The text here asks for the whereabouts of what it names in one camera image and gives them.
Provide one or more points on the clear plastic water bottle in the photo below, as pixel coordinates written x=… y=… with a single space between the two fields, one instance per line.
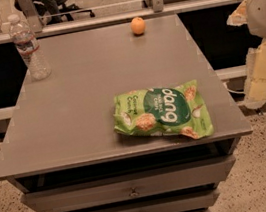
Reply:
x=28 y=47

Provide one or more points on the black office chair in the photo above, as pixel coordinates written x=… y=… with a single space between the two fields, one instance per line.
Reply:
x=57 y=9

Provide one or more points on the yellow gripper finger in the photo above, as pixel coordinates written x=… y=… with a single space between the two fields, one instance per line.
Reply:
x=255 y=83
x=238 y=17

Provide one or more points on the grey drawer cabinet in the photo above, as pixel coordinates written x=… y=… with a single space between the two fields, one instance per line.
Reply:
x=61 y=149

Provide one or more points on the orange fruit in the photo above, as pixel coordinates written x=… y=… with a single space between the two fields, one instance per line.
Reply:
x=138 y=26

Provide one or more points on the green rice chip bag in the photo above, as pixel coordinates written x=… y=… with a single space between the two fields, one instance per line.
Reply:
x=163 y=111

